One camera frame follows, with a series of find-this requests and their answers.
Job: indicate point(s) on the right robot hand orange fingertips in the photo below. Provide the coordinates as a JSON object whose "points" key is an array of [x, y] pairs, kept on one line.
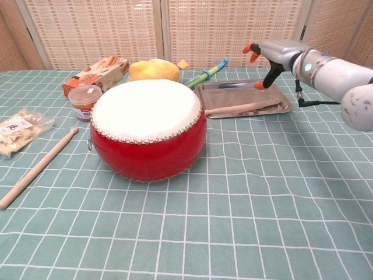
{"points": [[279, 54]]}

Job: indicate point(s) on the wooden drumstick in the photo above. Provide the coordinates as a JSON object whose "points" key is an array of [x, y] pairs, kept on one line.
{"points": [[233, 108], [38, 169]]}

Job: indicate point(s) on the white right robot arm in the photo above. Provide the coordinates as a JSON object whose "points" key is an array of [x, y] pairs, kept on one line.
{"points": [[341, 78]]}

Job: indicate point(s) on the red drum white skin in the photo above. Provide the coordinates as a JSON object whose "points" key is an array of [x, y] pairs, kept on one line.
{"points": [[145, 157]]}

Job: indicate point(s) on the stainless steel tray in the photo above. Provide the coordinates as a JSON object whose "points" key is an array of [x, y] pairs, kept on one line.
{"points": [[233, 94]]}

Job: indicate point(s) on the green blue toy stick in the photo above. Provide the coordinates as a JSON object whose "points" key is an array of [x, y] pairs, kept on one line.
{"points": [[204, 76]]}

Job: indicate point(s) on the yellow plush toy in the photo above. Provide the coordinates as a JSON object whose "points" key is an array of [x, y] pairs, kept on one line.
{"points": [[151, 71]]}

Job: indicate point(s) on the orange biscuit box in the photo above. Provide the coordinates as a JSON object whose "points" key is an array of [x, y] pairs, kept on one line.
{"points": [[99, 74]]}

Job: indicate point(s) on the bamboo folding screen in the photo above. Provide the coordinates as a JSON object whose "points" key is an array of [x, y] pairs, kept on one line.
{"points": [[87, 29]]}

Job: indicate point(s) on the green checkered tablecloth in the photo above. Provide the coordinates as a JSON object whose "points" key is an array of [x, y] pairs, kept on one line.
{"points": [[204, 233]]}

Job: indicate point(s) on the clear jar brown paste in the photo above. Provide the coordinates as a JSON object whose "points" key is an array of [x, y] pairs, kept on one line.
{"points": [[83, 102]]}

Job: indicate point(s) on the clear bag dried snack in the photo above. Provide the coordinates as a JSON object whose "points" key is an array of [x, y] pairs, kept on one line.
{"points": [[20, 131]]}

